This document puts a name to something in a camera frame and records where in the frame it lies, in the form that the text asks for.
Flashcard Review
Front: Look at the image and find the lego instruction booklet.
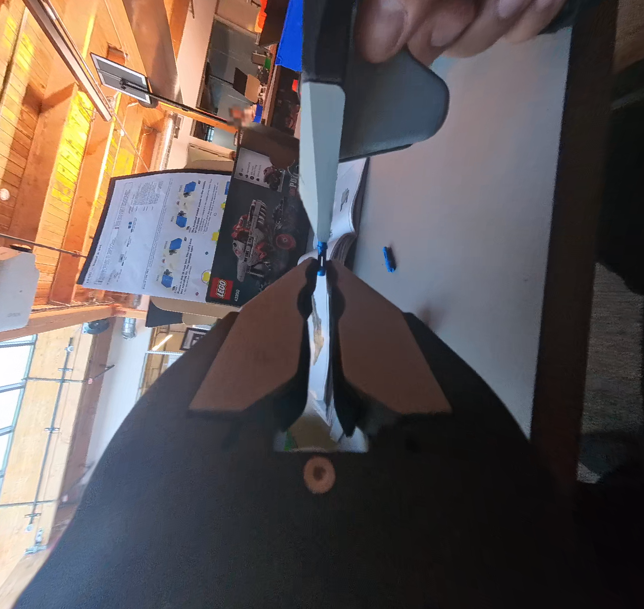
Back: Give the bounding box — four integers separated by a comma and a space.
302, 159, 371, 431

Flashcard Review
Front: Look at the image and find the person's right hand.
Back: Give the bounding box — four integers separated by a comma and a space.
355, 0, 582, 64

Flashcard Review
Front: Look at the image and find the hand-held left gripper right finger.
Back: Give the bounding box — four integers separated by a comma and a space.
327, 258, 452, 436

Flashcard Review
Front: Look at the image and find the hanging ceiling light panel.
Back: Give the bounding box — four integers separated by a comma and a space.
91, 53, 153, 108

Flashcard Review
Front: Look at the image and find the brown cardboard box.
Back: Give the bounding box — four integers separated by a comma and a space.
236, 126, 301, 169

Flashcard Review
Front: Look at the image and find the white wall device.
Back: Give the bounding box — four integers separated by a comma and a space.
0, 247, 39, 333

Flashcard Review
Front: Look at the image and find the printed instruction sheet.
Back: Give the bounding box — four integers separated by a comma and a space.
78, 169, 232, 298

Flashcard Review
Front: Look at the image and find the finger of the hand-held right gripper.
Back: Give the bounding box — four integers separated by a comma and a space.
298, 80, 347, 245

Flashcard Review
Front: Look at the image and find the black lego box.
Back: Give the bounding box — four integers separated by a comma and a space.
206, 146, 315, 308

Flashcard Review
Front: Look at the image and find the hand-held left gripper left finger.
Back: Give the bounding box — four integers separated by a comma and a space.
189, 258, 315, 431

